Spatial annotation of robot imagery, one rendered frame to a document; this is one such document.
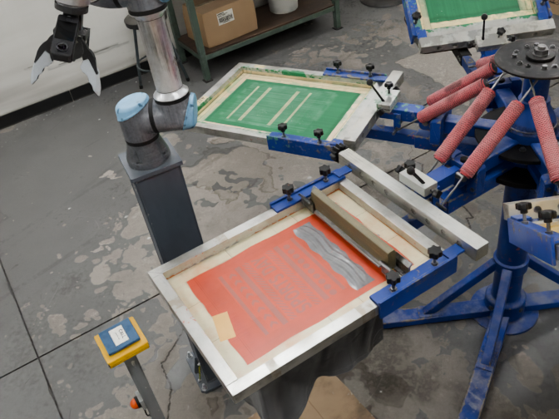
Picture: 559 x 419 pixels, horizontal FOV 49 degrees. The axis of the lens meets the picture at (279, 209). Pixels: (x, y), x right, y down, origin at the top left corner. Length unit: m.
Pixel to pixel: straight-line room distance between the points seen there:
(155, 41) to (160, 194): 0.55
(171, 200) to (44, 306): 1.59
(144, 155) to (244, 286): 0.56
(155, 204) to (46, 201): 2.27
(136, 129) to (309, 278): 0.74
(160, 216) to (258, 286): 0.50
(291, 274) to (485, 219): 1.84
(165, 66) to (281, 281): 0.76
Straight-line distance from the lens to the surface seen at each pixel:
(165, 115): 2.01
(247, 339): 1.80
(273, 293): 1.91
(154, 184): 2.15
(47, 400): 3.19
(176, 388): 2.97
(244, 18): 5.39
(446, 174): 2.16
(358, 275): 1.91
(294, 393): 1.97
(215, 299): 1.93
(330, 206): 2.02
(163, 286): 1.98
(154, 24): 1.90
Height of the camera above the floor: 2.34
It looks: 39 degrees down
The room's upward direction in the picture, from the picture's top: 10 degrees counter-clockwise
